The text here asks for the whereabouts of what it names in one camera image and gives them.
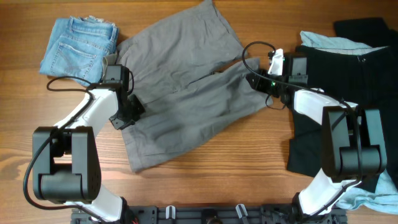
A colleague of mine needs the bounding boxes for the grey cotton shorts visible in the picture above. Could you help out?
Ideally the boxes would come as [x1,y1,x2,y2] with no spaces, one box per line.
[116,1,270,172]

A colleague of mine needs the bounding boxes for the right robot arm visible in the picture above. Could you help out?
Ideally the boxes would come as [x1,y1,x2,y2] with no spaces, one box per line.
[253,50,387,222]

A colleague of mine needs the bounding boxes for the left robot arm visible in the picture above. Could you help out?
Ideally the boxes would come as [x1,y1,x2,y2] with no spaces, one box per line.
[23,65,145,223]

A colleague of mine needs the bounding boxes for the folded blue denim jeans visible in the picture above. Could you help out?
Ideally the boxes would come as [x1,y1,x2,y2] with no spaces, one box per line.
[39,16,119,86]

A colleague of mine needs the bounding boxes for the black garment under pile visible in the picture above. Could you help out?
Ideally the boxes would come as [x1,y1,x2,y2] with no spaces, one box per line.
[287,46,397,184]

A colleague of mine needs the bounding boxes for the black garment at corner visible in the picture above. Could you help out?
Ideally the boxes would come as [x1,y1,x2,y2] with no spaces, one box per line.
[333,17,397,47]

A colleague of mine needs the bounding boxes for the light blue garment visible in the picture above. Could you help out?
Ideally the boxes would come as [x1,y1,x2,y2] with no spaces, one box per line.
[300,31,397,215]

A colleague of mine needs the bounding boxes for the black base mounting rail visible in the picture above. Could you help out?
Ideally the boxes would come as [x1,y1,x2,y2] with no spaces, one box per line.
[70,203,348,224]

